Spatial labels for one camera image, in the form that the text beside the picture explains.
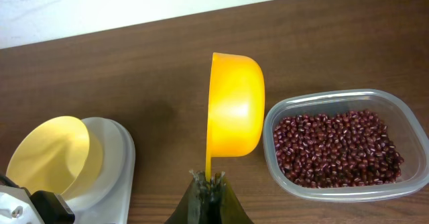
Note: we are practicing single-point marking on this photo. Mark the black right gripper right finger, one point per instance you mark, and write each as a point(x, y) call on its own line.
point(225, 207)

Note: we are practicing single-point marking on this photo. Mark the white digital kitchen scale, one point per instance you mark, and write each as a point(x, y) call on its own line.
point(108, 199)

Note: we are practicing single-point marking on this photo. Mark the yellow plastic measuring scoop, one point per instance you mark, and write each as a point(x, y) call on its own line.
point(236, 105)

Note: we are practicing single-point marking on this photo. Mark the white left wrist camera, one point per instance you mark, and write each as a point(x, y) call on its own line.
point(18, 206)

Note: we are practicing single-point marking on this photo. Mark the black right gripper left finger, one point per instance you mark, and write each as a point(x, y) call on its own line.
point(192, 207)

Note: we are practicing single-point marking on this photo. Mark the yellow plastic bowl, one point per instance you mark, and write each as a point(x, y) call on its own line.
point(61, 155)

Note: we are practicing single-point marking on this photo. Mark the clear plastic food container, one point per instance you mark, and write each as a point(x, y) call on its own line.
point(403, 128)

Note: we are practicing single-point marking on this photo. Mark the red adzuki beans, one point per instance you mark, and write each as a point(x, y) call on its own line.
point(345, 150)

